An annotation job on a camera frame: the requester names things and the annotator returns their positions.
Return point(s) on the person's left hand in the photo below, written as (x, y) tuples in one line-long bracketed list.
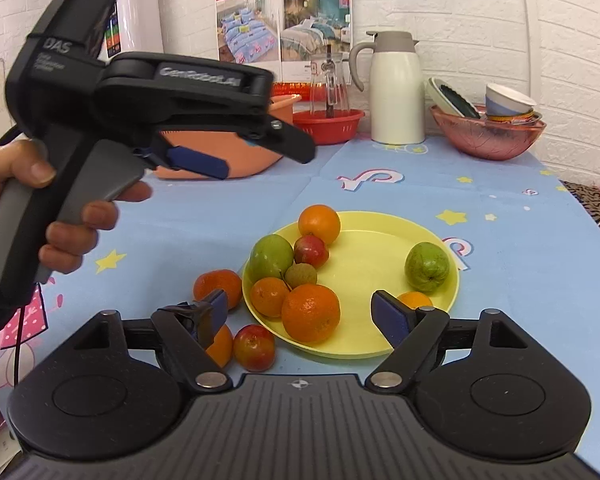
[(66, 244)]

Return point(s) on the small orange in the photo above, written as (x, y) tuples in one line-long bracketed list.
[(268, 295), (415, 300)]

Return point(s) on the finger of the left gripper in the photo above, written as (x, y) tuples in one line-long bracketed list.
[(178, 158), (284, 139)]

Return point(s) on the white thermos jug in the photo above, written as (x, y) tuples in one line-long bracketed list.
[(397, 101)]

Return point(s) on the blue star-print tablecloth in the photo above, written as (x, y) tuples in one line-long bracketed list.
[(467, 344)]

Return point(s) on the white blue ceramic cup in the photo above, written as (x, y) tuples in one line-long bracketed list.
[(502, 101)]

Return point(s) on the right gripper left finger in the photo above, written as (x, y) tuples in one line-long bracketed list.
[(185, 332)]

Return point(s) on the yellow plastic plate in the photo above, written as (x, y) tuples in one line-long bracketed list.
[(368, 255)]

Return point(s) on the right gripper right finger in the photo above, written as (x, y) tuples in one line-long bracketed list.
[(414, 336)]

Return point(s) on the red plum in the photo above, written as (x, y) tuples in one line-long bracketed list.
[(254, 348), (312, 250)]

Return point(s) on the large orange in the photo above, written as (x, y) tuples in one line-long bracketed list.
[(221, 350)]

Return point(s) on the orange plastic basket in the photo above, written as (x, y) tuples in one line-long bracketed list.
[(243, 159)]

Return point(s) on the small red plastic basket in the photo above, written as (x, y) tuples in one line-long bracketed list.
[(324, 130)]

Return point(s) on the copper pink glass bowl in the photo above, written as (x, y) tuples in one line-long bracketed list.
[(484, 139)]

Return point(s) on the white water dispenser appliance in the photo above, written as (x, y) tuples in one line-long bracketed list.
[(133, 25)]

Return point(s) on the tangerine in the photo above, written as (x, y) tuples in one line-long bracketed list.
[(227, 280), (310, 313)]

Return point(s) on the orange with navel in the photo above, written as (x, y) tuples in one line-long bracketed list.
[(321, 221)]

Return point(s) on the brown longan large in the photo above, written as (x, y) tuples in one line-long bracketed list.
[(299, 274)]

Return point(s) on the green mango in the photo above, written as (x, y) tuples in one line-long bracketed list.
[(426, 267), (270, 257)]

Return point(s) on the bedding poster calendar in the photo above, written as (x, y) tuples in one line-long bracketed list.
[(283, 36)]

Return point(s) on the clear glass pitcher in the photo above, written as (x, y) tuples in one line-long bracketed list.
[(328, 89)]

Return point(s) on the white dish in bowl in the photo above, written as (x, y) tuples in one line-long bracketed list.
[(449, 100)]

